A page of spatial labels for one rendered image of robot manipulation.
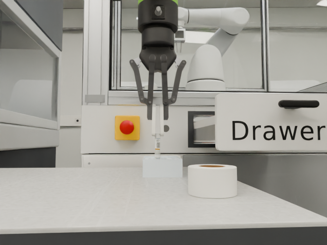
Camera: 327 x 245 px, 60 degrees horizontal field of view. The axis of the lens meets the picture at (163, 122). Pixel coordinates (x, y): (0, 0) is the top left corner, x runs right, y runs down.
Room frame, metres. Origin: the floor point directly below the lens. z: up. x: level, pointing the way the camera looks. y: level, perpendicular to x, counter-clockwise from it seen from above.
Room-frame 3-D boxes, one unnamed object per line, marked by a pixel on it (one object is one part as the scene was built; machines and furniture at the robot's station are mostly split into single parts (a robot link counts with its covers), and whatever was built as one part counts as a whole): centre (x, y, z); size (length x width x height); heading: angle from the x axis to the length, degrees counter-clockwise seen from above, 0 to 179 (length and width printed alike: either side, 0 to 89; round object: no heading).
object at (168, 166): (0.66, 0.00, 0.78); 0.12 x 0.08 x 0.04; 2
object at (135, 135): (0.83, 0.11, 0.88); 0.07 x 0.05 x 0.07; 94
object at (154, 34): (0.63, 0.01, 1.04); 0.08 x 0.07 x 0.09; 92
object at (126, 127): (0.80, 0.10, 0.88); 0.04 x 0.03 x 0.04; 94
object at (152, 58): (0.63, 0.03, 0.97); 0.04 x 0.01 x 0.11; 2
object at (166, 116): (0.63, -0.01, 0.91); 0.03 x 0.01 x 0.05; 92
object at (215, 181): (0.42, -0.07, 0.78); 0.07 x 0.07 x 0.04
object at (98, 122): (1.36, -0.23, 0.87); 1.02 x 0.95 x 0.14; 94
